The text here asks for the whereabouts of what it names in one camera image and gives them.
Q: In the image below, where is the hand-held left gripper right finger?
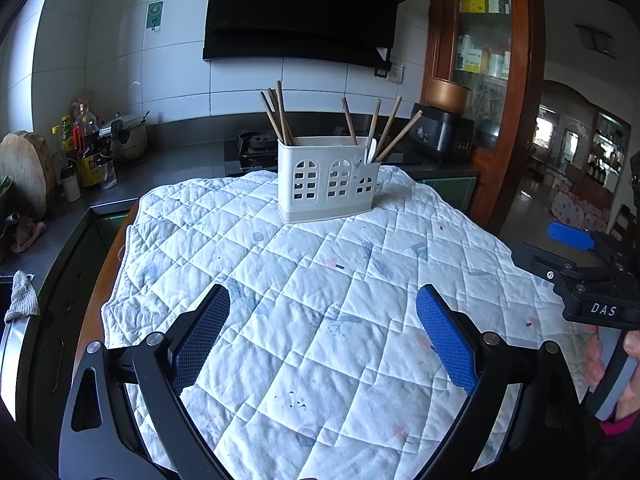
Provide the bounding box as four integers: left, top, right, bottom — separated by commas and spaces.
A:
415, 283, 588, 480

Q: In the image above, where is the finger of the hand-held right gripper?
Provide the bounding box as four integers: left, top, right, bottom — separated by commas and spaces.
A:
529, 253, 586, 293
547, 220, 627, 267

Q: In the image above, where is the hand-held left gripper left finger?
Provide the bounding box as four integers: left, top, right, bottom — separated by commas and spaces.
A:
57, 283, 232, 480

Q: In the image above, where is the wooden chopstick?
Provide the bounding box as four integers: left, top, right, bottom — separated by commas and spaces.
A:
271, 89, 296, 146
375, 110, 424, 163
341, 97, 359, 146
374, 96, 403, 161
266, 88, 293, 146
276, 80, 292, 146
258, 91, 291, 146

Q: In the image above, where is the white plastic utensil holder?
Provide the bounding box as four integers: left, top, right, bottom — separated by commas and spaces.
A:
277, 135, 381, 224

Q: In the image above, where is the person's right forearm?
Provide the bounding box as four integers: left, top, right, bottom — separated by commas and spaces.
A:
600, 412, 640, 441

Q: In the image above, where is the person's right hand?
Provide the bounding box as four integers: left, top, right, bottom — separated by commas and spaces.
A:
584, 332, 640, 421

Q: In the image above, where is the pink patterned chair cushion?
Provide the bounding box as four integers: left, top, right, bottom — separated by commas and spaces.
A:
549, 189, 619, 234

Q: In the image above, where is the white quilted blanket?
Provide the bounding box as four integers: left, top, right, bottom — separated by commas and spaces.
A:
102, 165, 601, 480

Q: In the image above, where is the wooden glass-door cabinet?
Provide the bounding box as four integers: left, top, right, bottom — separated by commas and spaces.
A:
419, 0, 547, 242

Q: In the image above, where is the green lower cabinet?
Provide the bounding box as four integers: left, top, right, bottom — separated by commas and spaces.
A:
414, 174, 479, 212

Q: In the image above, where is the black rice cooker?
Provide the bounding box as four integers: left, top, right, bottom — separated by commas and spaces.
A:
409, 103, 476, 161

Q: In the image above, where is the grey white dishcloth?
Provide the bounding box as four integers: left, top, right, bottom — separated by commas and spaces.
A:
4, 269, 41, 324

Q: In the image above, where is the copper cooking pot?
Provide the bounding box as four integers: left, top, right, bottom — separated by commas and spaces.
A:
424, 77, 473, 114

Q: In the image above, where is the small glass jar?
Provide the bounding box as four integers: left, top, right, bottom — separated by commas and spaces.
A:
99, 152, 119, 190

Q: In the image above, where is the black gas stove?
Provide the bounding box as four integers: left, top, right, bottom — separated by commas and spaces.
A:
223, 129, 422, 177

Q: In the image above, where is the ginger root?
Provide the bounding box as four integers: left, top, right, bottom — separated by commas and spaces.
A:
9, 219, 47, 254

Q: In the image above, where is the white seasoning jar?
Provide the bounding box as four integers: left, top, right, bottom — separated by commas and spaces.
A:
59, 164, 82, 204

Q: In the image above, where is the metal pot with lid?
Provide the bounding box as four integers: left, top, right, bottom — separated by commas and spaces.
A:
99, 109, 151, 165

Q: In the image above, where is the large cooking oil bottle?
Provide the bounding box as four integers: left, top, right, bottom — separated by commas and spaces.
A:
73, 103, 104, 189

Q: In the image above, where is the round wooden cutting board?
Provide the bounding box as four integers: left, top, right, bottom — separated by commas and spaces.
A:
0, 131, 55, 222

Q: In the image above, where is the yellow-capped bottle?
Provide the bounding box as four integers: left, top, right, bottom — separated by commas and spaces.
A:
59, 114, 76, 159

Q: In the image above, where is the black range hood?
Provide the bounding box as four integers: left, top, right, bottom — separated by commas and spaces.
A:
201, 0, 434, 69

